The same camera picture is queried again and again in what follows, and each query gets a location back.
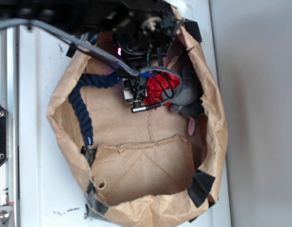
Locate red crumpled paper ball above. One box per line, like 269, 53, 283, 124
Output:
142, 71, 181, 110

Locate brown paper bag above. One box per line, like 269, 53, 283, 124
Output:
46, 4, 229, 227

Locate aluminium rail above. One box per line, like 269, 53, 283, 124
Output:
0, 28, 19, 227

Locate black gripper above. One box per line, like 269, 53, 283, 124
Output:
98, 0, 184, 71

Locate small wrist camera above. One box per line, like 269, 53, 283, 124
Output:
122, 77, 148, 104

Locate dark blue rope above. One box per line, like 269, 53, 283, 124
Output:
69, 72, 122, 147

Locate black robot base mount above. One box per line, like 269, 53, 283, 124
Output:
0, 104, 9, 168

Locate grey plush mouse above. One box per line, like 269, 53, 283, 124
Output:
170, 66, 205, 136

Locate grey sleeved cable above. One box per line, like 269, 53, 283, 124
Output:
0, 18, 184, 105

